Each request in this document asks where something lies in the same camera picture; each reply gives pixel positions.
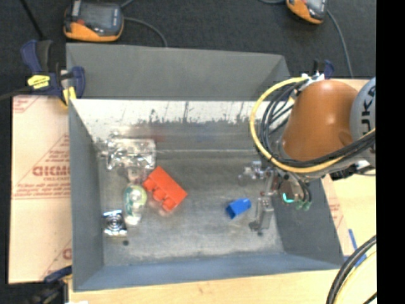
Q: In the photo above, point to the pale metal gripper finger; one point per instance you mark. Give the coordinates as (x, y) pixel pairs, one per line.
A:
(265, 214)
(254, 173)

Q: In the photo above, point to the blue small block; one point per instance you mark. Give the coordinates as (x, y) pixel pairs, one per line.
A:
(238, 207)

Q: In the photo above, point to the grey metal bin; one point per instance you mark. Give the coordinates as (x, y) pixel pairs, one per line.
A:
(202, 233)

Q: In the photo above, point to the orange-red toy brick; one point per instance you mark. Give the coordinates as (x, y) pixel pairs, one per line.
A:
(164, 188)

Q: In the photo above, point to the clear glass bulb green inside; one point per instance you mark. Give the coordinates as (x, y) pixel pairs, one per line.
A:
(134, 201)

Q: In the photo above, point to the clear crinkled plastic packet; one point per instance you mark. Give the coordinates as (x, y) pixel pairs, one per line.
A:
(129, 154)

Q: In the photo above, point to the clear square glass dish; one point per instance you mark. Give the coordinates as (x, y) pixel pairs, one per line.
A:
(114, 223)

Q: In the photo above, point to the brown cardboard board red print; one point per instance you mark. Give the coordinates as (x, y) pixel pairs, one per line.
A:
(38, 176)

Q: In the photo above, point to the black cylinder on white bracket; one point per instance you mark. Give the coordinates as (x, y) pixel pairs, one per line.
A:
(346, 173)

